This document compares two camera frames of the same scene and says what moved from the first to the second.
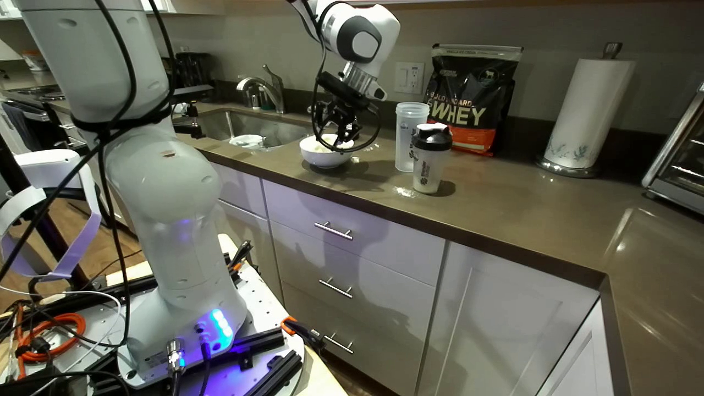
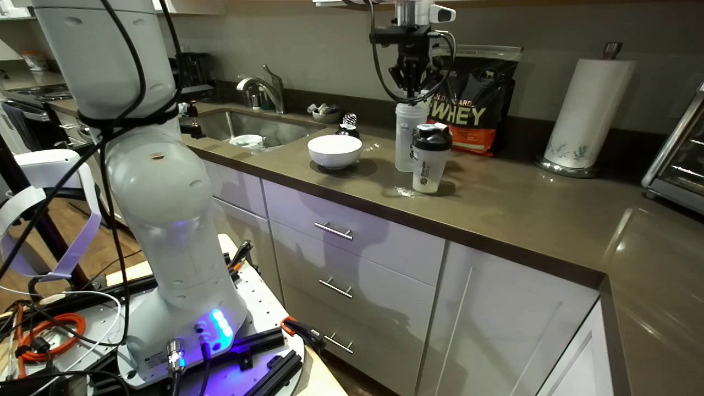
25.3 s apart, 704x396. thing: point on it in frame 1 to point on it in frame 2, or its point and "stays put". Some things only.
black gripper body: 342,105 to 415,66
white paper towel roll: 585,115 stays put
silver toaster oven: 675,176 stays put
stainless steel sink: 274,125 stays put
